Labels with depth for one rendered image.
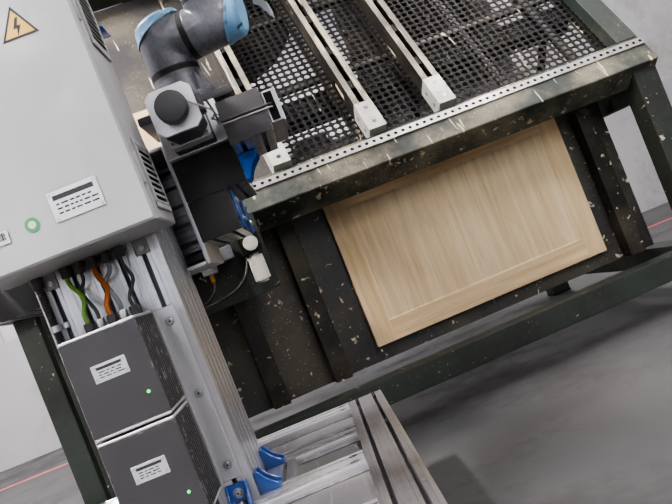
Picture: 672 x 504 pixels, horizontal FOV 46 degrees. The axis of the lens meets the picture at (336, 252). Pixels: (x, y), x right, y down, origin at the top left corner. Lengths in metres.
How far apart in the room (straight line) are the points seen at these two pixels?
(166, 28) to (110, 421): 0.93
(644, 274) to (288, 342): 1.20
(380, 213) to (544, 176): 0.61
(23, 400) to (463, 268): 4.47
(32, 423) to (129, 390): 5.25
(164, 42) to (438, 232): 1.27
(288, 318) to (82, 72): 1.50
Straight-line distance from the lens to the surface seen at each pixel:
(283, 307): 2.69
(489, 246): 2.84
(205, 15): 1.90
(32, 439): 6.65
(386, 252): 2.73
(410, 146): 2.55
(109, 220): 1.34
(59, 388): 2.29
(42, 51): 1.41
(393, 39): 2.87
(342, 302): 2.72
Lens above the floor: 0.60
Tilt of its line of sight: level
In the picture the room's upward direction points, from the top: 22 degrees counter-clockwise
